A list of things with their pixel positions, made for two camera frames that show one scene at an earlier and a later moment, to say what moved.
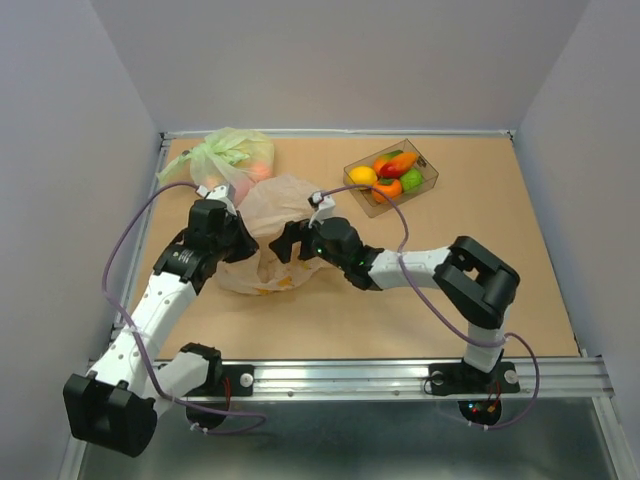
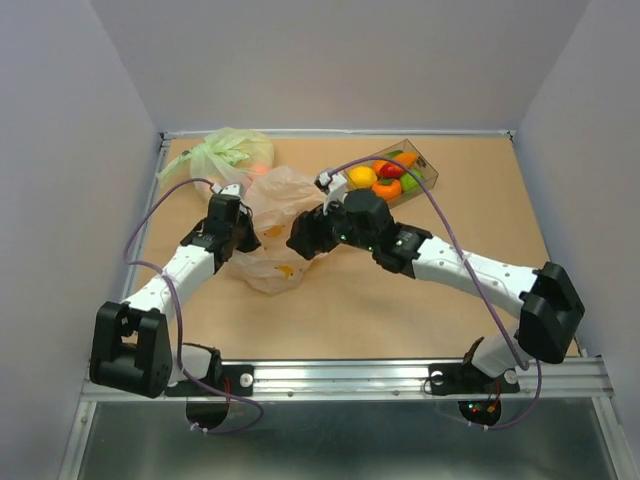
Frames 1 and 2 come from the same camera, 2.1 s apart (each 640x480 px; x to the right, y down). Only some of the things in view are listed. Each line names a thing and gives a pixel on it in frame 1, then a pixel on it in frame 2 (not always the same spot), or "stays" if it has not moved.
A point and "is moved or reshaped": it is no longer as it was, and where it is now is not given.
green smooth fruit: (389, 155) stays
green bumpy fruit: (411, 179) stays
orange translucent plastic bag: (269, 204) is moved or reshaped
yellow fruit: (363, 175) stays
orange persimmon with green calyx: (386, 187) stays
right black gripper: (293, 232) → (311, 222)
